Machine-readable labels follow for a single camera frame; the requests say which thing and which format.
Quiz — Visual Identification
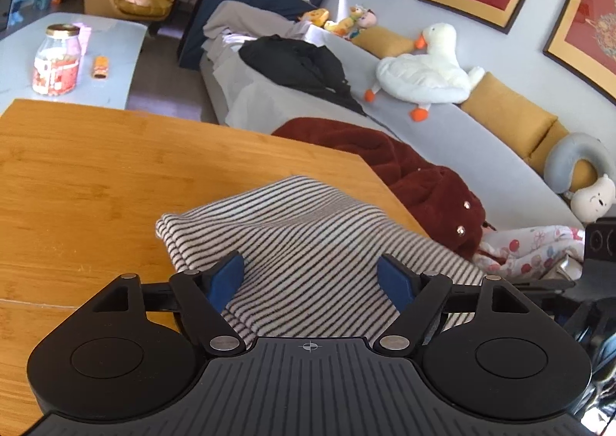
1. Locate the striped grey white sweater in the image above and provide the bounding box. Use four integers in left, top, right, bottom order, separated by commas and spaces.
156, 177, 484, 344

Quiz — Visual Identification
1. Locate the red framed picture right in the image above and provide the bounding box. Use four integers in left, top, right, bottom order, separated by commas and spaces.
544, 0, 615, 102

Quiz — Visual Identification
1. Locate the white round plush face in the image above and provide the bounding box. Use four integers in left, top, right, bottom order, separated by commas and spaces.
570, 174, 615, 223

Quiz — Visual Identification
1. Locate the grey neck pillow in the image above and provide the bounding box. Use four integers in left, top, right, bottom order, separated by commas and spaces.
544, 133, 615, 194

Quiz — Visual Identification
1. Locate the white coffee table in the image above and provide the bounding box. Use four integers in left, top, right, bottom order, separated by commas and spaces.
1, 13, 146, 110

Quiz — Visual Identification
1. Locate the beige blanket on sofa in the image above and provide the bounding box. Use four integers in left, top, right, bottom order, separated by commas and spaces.
201, 0, 310, 40

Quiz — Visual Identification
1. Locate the orange small packet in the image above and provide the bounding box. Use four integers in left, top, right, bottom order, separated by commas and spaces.
92, 55, 110, 80

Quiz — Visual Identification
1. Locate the yellow plush toy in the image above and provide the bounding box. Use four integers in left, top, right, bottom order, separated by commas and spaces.
299, 8, 330, 27

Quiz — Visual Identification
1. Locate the black jacket on sofa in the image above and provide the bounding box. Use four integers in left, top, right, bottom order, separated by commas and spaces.
238, 35, 367, 116

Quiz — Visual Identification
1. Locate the floral white cloth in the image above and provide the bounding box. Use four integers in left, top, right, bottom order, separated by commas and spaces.
473, 226, 586, 283

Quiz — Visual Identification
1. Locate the dark red fleece jacket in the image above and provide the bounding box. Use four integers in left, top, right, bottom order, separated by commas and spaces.
274, 117, 485, 260

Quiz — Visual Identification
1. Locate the white plush goose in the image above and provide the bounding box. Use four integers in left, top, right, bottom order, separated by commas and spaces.
363, 22, 485, 122

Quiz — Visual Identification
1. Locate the grey sofa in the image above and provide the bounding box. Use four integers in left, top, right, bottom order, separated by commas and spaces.
201, 24, 581, 230

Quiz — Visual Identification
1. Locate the colourful plush doll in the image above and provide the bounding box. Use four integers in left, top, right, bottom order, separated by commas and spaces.
323, 5, 378, 40

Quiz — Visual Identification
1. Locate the glass candy jar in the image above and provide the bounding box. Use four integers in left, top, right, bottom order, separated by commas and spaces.
31, 23, 82, 96

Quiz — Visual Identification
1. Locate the yellow sofa cushion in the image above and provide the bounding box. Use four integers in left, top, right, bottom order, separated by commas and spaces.
460, 72, 569, 175
352, 27, 415, 59

